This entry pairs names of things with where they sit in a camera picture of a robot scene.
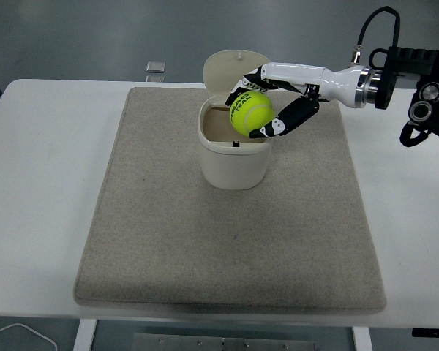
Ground white cable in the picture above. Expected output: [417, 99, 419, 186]
[0, 322, 58, 351]

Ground beige felt mat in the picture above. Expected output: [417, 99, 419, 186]
[72, 86, 388, 315]

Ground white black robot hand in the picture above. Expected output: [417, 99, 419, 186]
[225, 61, 365, 140]

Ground grey metal plate with screws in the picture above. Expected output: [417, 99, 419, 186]
[132, 333, 318, 351]

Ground yellow tennis ball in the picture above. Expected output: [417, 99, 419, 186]
[228, 91, 274, 138]

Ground white table leg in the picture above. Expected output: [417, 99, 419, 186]
[352, 326, 373, 351]
[73, 319, 98, 351]

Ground white bin with open lid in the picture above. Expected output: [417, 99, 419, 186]
[198, 50, 275, 190]

